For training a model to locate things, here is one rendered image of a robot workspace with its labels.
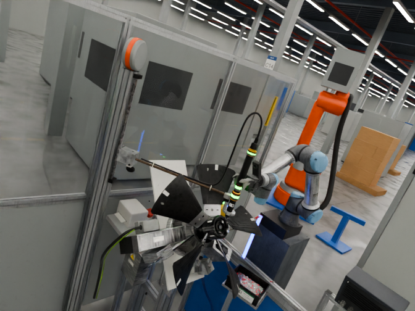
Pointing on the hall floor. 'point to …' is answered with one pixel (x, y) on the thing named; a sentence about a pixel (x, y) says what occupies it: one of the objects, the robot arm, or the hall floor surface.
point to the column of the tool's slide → (100, 192)
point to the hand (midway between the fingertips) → (238, 178)
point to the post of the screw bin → (227, 302)
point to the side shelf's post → (119, 292)
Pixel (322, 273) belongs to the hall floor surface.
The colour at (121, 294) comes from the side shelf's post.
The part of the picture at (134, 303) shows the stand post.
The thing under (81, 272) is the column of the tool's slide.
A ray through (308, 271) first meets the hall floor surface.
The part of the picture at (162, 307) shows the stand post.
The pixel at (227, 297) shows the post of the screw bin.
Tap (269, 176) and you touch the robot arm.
